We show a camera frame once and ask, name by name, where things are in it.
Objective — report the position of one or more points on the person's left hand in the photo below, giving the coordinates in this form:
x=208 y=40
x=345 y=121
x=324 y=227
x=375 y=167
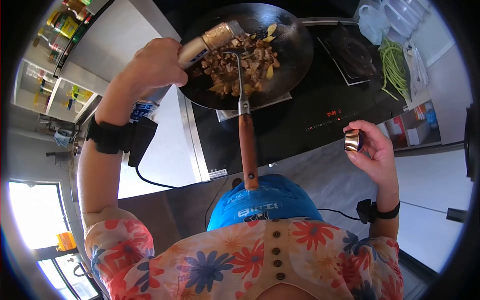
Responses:
x=146 y=71

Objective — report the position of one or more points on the person's right hand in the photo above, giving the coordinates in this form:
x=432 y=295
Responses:
x=378 y=157

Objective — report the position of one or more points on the person's right index finger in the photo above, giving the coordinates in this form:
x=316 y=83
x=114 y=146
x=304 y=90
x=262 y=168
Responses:
x=360 y=125

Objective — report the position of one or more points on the person's right fingers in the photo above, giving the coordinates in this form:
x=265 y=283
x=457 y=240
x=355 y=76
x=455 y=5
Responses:
x=368 y=140

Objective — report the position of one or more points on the person's right thumb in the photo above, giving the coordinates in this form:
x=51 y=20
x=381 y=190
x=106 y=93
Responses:
x=356 y=158

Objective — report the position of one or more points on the person's left fingers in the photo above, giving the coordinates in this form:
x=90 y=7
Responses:
x=173 y=44

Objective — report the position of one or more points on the person's left thumb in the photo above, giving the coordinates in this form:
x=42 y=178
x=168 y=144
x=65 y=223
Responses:
x=177 y=79

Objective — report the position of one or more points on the gold bottle cap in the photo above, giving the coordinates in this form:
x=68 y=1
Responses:
x=352 y=140

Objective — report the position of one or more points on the gold-necked bottle with blue label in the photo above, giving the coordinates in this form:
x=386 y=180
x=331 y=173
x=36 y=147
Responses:
x=215 y=37

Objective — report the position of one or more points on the black induction cooktop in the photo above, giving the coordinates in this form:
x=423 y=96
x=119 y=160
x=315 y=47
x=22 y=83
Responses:
x=318 y=108

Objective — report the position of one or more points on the open cabinet with boxes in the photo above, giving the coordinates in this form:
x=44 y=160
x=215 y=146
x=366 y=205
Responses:
x=416 y=125

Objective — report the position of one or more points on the black wrist band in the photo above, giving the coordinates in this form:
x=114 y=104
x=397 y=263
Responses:
x=388 y=214
x=112 y=137

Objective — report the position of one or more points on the bunch of green long beans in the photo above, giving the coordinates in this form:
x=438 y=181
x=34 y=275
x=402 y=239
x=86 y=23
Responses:
x=394 y=67

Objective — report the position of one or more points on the braised meat pieces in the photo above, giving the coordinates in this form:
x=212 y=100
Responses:
x=255 y=63

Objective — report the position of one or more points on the black wok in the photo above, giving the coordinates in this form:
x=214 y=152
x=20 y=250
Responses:
x=292 y=48

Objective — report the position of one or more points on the white plastic bag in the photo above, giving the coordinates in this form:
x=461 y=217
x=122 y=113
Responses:
x=371 y=22

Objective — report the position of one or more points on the shelf with condiment bottles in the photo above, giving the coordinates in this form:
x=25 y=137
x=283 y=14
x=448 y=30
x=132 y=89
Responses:
x=60 y=60

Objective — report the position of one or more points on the stack of clear plastic containers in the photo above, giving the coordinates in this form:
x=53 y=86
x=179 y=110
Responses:
x=407 y=15

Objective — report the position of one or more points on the person's body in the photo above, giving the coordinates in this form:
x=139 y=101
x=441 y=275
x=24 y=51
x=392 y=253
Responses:
x=262 y=255

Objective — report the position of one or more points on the bright window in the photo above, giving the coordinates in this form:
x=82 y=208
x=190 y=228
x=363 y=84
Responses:
x=35 y=213

